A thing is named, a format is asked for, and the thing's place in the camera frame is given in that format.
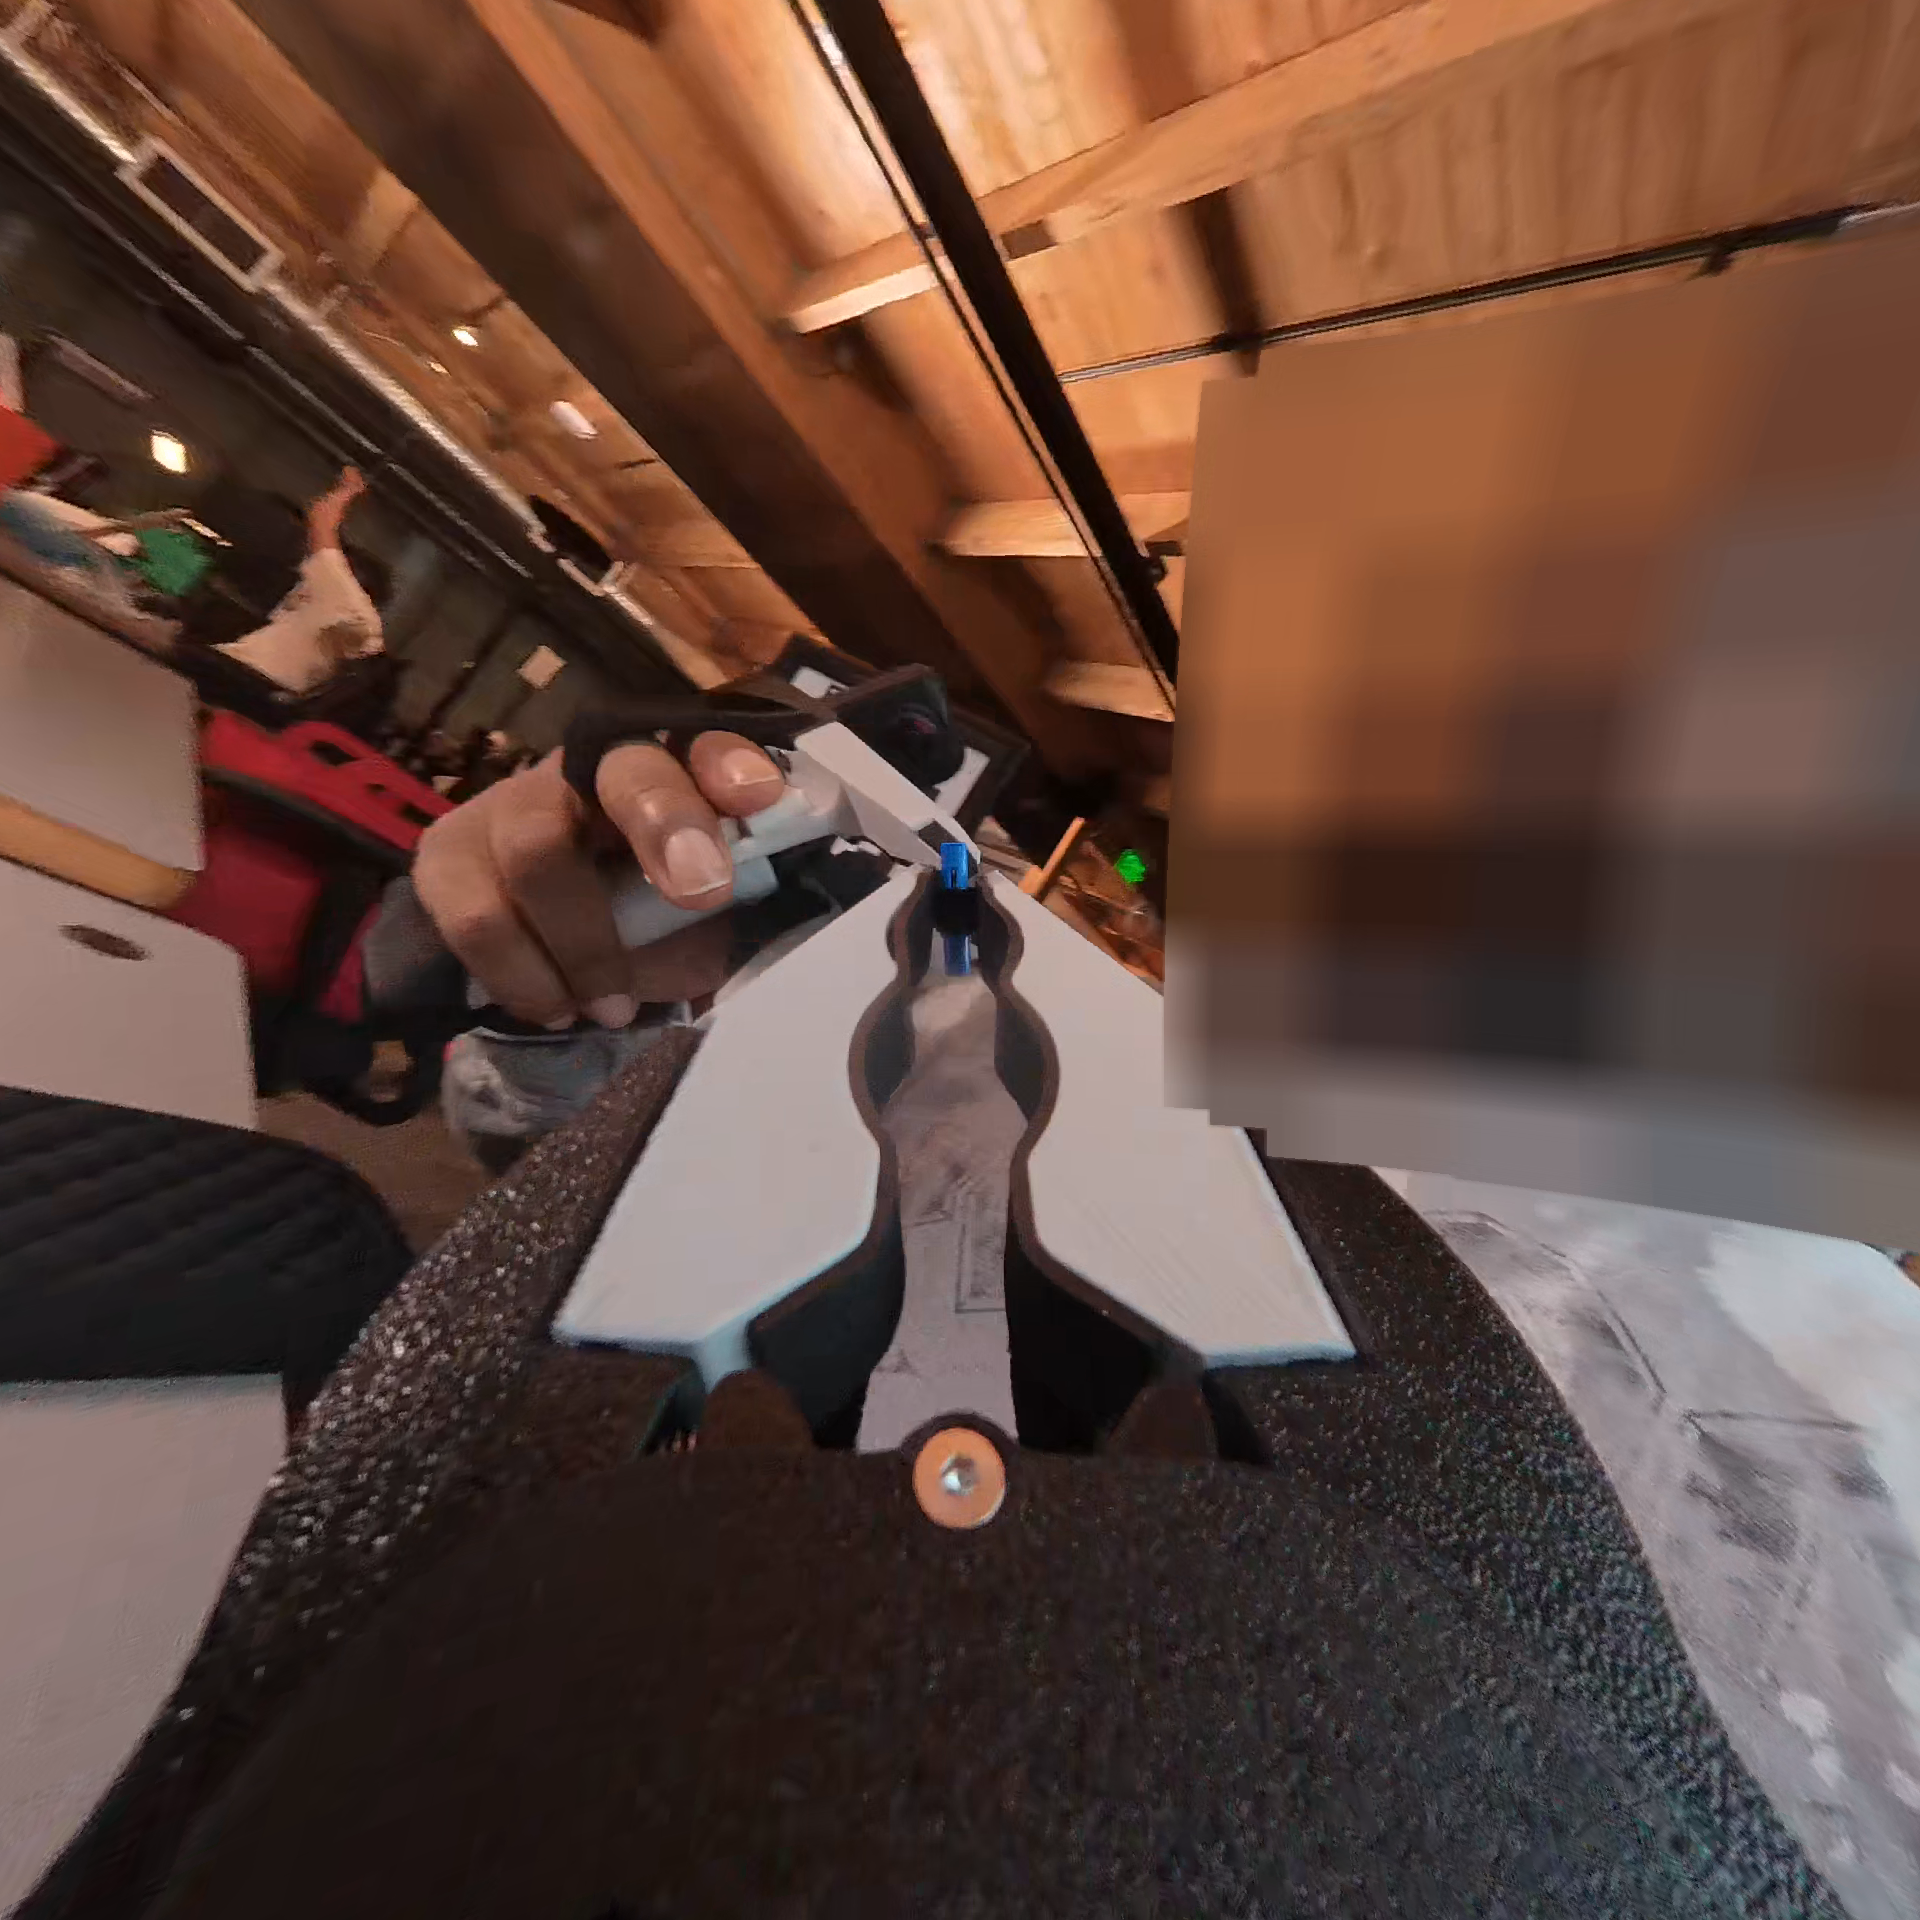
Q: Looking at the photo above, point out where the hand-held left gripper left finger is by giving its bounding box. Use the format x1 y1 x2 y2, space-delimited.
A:
551 878 924 1390

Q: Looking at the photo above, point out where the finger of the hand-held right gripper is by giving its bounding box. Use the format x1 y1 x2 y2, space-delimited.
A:
790 718 988 876

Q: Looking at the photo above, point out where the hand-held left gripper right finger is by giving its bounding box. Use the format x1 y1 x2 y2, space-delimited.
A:
978 878 1362 1373

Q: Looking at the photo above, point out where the person's right hand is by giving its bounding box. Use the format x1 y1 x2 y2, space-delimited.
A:
411 726 793 1038

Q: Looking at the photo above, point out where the black quilted cushion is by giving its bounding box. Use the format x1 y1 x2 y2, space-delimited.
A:
0 1082 413 1390

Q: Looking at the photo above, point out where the red chair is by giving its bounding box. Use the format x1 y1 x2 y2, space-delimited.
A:
171 708 459 1104

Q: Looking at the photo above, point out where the white table with wooden edge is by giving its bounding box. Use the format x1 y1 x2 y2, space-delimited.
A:
0 576 207 914

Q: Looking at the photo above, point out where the black ceiling rail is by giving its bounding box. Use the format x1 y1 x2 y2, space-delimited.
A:
802 0 1187 706

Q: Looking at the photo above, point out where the white table with cable hole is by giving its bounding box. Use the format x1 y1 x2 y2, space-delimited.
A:
0 848 260 1129

